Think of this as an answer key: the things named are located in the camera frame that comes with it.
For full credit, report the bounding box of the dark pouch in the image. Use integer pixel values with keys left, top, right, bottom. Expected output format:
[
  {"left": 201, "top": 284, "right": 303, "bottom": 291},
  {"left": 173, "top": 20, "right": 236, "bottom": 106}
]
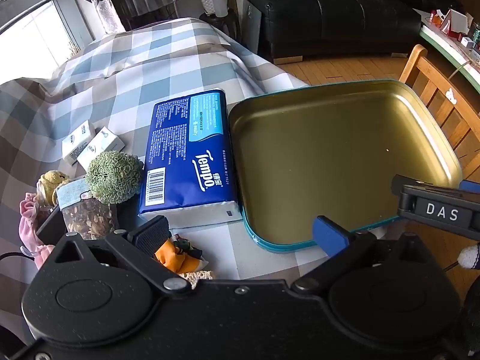
[{"left": 35, "top": 206, "right": 68, "bottom": 246}]

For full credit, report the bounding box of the grey panel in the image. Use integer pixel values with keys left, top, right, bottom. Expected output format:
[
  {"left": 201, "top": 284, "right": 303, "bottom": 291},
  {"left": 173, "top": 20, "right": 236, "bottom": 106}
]
[{"left": 242, "top": 0, "right": 262, "bottom": 55}]

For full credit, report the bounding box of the checkered blanket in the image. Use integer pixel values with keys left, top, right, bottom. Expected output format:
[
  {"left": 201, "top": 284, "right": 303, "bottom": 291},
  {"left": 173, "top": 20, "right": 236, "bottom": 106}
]
[{"left": 0, "top": 17, "right": 312, "bottom": 346}]

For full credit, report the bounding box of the white box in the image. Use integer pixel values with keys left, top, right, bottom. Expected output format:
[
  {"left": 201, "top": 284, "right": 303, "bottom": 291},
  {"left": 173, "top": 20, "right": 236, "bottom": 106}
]
[{"left": 440, "top": 9, "right": 469, "bottom": 34}]

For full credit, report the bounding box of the green-edged coffee table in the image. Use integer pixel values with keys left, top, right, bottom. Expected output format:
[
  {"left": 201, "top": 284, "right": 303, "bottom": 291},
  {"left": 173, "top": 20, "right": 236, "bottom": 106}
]
[{"left": 420, "top": 7, "right": 480, "bottom": 94}]

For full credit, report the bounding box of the green fuzzy ball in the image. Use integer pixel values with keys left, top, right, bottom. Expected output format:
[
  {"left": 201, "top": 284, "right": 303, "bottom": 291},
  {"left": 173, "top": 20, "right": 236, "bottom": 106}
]
[{"left": 85, "top": 151, "right": 144, "bottom": 205}]

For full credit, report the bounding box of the gold metal tray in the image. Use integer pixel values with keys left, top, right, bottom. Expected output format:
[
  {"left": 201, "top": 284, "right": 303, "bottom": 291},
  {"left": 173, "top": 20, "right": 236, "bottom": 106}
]
[{"left": 228, "top": 79, "right": 463, "bottom": 254}]

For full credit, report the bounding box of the blue tissue pack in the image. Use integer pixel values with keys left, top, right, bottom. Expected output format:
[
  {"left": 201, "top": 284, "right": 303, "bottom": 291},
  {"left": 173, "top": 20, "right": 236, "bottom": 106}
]
[{"left": 138, "top": 89, "right": 244, "bottom": 230}]

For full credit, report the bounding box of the window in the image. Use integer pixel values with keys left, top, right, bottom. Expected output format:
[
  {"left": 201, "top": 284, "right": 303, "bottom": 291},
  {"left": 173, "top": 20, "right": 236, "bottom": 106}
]
[{"left": 0, "top": 0, "right": 92, "bottom": 87}]

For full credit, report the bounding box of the small white tissue pack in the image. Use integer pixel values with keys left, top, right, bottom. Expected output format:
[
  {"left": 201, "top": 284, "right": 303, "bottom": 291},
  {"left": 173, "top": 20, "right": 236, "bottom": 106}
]
[
  {"left": 77, "top": 127, "right": 125, "bottom": 170},
  {"left": 62, "top": 120, "right": 96, "bottom": 166}
]

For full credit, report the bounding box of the black leather sofa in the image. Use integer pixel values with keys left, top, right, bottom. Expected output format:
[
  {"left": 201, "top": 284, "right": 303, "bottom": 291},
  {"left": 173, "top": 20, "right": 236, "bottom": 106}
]
[{"left": 244, "top": 0, "right": 462, "bottom": 64}]

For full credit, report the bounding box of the dark round stool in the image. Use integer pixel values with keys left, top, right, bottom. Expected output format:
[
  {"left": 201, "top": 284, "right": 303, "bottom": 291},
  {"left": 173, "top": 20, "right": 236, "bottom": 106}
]
[{"left": 199, "top": 9, "right": 241, "bottom": 43}]

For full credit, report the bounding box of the orange cloth toy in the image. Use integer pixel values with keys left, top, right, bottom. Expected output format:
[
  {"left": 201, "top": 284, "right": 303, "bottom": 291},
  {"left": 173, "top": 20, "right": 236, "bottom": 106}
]
[{"left": 154, "top": 234, "right": 205, "bottom": 272}]

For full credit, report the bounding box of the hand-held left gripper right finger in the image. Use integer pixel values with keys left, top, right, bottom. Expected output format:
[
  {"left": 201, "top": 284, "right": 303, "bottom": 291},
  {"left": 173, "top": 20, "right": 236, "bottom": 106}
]
[{"left": 292, "top": 215, "right": 436, "bottom": 294}]

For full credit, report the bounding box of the wooden chair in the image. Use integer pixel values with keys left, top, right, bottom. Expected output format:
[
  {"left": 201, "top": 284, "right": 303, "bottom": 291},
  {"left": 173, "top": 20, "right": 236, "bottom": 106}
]
[{"left": 398, "top": 44, "right": 480, "bottom": 181}]

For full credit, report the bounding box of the pink cloth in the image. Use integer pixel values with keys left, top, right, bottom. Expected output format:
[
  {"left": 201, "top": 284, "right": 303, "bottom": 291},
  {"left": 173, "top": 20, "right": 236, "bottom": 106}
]
[{"left": 19, "top": 192, "right": 57, "bottom": 269}]

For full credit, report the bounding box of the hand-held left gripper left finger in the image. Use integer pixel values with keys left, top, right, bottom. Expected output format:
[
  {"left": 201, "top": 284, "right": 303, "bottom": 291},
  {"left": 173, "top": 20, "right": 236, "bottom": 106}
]
[{"left": 55, "top": 215, "right": 192, "bottom": 293}]

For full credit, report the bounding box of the yellow fuzzy sock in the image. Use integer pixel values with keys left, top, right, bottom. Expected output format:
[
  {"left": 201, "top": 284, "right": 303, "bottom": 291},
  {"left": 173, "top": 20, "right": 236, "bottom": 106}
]
[{"left": 36, "top": 170, "right": 71, "bottom": 207}]

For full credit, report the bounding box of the black cable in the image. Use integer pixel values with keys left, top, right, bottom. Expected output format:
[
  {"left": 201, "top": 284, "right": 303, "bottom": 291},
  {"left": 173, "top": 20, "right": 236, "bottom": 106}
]
[{"left": 0, "top": 251, "right": 38, "bottom": 262}]

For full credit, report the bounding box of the beige knitted cloth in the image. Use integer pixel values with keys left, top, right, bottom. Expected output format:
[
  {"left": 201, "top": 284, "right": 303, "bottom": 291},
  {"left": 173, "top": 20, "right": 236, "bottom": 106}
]
[{"left": 179, "top": 269, "right": 213, "bottom": 290}]

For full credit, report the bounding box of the white knitted cover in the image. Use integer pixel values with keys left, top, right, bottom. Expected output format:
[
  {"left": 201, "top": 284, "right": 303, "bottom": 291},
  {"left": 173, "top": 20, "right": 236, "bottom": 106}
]
[{"left": 457, "top": 242, "right": 480, "bottom": 271}]

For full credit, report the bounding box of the patterned curtain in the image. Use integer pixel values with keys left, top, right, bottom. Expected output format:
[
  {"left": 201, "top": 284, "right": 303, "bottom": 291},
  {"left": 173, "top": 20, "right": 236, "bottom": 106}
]
[{"left": 80, "top": 0, "right": 126, "bottom": 34}]

